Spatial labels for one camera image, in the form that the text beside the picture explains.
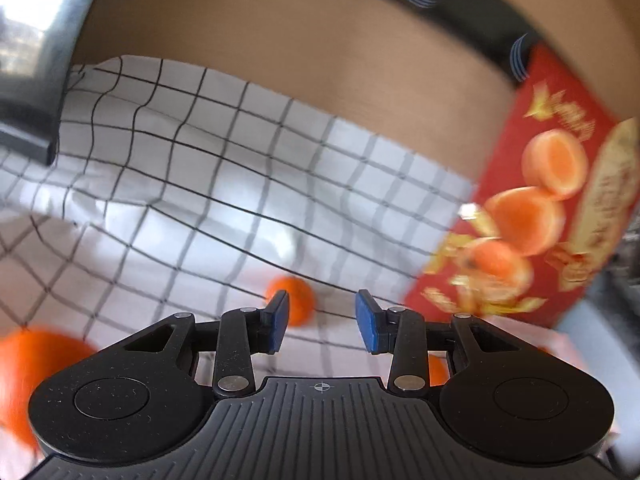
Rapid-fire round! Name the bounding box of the white black-grid tablecloth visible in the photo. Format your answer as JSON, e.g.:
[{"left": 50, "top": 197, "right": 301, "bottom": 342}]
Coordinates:
[{"left": 0, "top": 55, "right": 481, "bottom": 480}]

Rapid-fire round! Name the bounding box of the red snack bag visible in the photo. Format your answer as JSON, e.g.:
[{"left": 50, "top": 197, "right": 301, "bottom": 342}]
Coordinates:
[{"left": 404, "top": 42, "right": 640, "bottom": 333}]

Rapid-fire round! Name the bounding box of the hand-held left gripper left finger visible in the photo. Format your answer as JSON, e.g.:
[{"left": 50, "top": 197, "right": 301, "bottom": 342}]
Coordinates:
[{"left": 122, "top": 290, "right": 292, "bottom": 398}]

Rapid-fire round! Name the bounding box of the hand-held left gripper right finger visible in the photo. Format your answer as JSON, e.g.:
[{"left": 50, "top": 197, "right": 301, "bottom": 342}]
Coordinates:
[{"left": 355, "top": 290, "right": 518, "bottom": 397}]

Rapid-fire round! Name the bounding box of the small tangerine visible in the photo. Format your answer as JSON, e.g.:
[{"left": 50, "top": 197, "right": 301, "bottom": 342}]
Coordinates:
[{"left": 265, "top": 276, "right": 316, "bottom": 326}]

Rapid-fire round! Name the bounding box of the large orange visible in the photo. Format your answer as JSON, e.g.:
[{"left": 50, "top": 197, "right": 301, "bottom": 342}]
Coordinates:
[
  {"left": 0, "top": 327, "right": 100, "bottom": 461},
  {"left": 427, "top": 355, "right": 449, "bottom": 386}
]

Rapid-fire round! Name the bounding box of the black wall strip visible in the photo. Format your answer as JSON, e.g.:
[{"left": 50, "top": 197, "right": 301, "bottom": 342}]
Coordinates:
[{"left": 325, "top": 0, "right": 543, "bottom": 86}]

